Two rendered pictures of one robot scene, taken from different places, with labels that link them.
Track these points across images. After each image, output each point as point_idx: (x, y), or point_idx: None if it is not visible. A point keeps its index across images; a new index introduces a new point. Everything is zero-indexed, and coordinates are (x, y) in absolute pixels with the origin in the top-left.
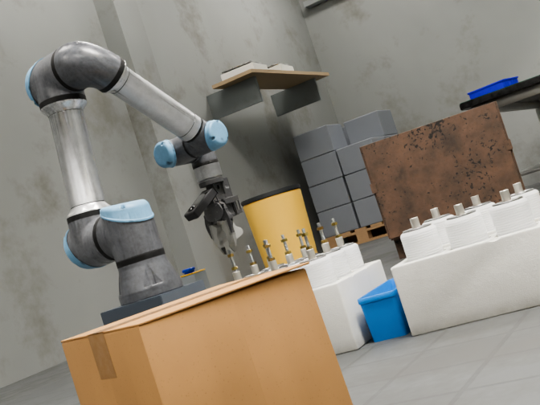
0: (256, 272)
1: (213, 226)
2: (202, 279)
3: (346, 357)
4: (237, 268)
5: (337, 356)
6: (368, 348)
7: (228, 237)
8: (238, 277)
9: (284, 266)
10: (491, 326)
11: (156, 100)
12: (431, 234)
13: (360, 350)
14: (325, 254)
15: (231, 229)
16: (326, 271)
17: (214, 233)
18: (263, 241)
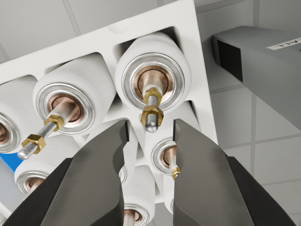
0: (170, 157)
1: (204, 224)
2: (294, 97)
3: (9, 25)
4: (144, 97)
5: (38, 41)
6: (11, 56)
7: (105, 143)
8: (145, 82)
9: (63, 132)
10: None
11: None
12: None
13: (16, 50)
14: (23, 172)
15: (56, 171)
16: None
17: (205, 176)
18: (25, 151)
